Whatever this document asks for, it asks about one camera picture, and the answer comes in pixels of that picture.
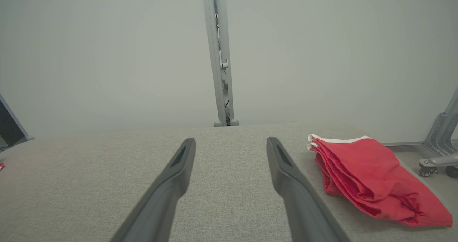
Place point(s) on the grey partition base rail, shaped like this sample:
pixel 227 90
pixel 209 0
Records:
pixel 400 143

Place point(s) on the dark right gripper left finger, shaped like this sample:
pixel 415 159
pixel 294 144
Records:
pixel 161 199

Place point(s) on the grey partition post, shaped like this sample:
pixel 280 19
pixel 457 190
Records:
pixel 222 56

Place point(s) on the red shorts with 23 print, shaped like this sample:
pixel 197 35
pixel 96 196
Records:
pixel 372 174

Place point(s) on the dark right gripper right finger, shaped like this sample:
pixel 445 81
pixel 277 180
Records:
pixel 300 206

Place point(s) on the grey caster chair base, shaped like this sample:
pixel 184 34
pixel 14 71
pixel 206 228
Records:
pixel 442 142

